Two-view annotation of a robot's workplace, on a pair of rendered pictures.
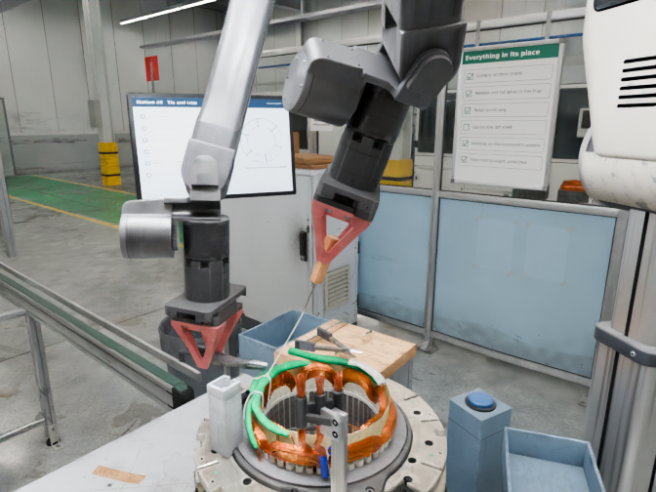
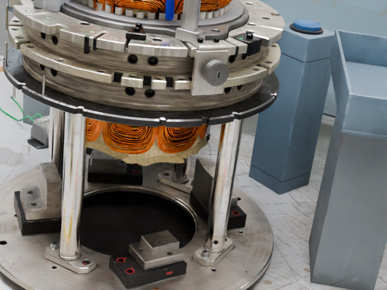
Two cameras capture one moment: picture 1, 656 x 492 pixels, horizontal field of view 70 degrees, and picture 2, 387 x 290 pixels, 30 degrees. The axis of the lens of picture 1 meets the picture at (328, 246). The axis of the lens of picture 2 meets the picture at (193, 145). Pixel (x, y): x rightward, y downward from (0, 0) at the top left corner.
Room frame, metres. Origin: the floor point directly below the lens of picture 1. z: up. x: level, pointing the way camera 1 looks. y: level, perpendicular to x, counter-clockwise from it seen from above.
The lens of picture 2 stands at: (-0.29, 0.14, 1.31)
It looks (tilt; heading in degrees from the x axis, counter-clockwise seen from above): 25 degrees down; 346
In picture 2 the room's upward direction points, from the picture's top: 7 degrees clockwise
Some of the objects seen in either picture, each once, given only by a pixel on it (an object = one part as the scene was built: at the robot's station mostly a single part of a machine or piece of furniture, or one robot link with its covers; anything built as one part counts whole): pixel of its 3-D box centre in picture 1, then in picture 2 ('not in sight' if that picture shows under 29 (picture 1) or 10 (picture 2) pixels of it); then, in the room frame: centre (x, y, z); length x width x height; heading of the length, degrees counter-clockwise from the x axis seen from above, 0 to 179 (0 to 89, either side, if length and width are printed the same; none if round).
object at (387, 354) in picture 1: (346, 352); not in sight; (0.82, -0.03, 1.05); 0.20 x 0.19 x 0.02; 53
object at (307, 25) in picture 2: (480, 399); (307, 25); (0.68, -0.25, 1.04); 0.04 x 0.04 x 0.01
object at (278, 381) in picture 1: (278, 388); not in sight; (0.58, 0.07, 1.12); 0.06 x 0.02 x 0.04; 146
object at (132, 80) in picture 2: not in sight; (133, 79); (0.39, 0.04, 1.05); 0.02 x 0.02 x 0.01; 77
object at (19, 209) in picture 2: not in sight; (37, 211); (0.54, 0.13, 0.81); 0.08 x 0.05 x 0.02; 8
